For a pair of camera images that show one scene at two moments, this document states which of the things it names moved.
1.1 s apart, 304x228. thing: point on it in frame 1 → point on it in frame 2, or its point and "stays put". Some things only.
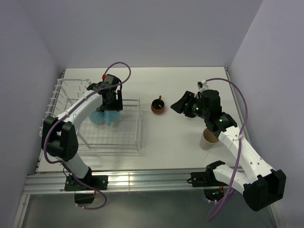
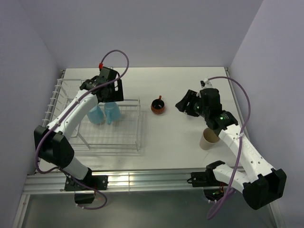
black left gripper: x=117 y=105 → x=117 y=95
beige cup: x=208 y=139 stays put
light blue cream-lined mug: x=111 y=116 stays put
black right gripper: x=179 y=106 stays put
